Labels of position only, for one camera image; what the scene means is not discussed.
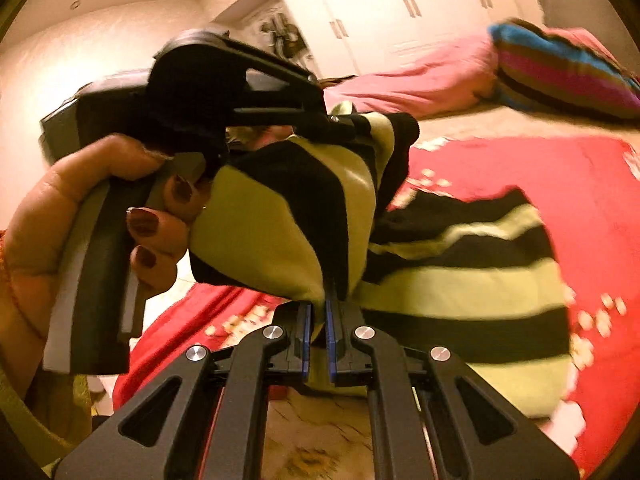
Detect green black striped sweater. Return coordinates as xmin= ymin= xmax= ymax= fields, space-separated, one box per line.
xmin=189 ymin=113 xmax=570 ymax=418

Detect left hand red nails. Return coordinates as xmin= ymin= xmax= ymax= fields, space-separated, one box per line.
xmin=1 ymin=134 xmax=210 ymax=398

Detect hanging bags on hooks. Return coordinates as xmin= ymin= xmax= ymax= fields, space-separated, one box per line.
xmin=259 ymin=12 xmax=307 ymax=61

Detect peach white plush blanket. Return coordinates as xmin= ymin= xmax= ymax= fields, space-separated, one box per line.
xmin=260 ymin=389 xmax=375 ymax=480

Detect white wardrobe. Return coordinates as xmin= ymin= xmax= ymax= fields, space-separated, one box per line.
xmin=283 ymin=0 xmax=520 ymax=78

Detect pink satin quilt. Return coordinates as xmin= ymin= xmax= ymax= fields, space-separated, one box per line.
xmin=324 ymin=29 xmax=498 ymax=120

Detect red floral blanket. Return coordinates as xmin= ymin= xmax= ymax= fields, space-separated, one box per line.
xmin=112 ymin=134 xmax=640 ymax=478

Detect tan bed sheet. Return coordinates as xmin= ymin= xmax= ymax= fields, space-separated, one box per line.
xmin=419 ymin=103 xmax=639 ymax=150

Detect multicolour striped pillow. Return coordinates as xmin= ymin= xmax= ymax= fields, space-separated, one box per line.
xmin=488 ymin=18 xmax=639 ymax=124

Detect grey quilted headboard cushion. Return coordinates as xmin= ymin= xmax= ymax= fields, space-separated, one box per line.
xmin=538 ymin=0 xmax=639 ymax=74

